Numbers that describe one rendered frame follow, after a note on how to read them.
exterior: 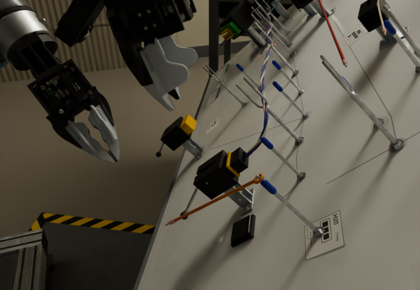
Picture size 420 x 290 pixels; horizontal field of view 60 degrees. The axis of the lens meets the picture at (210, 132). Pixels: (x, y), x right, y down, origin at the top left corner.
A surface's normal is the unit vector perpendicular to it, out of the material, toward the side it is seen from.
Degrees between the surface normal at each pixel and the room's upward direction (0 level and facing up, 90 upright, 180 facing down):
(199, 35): 90
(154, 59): 88
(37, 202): 0
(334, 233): 45
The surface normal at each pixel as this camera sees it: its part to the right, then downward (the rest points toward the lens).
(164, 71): -0.18, 0.51
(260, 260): -0.70, -0.65
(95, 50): 0.30, 0.52
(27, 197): 0.00, -0.83
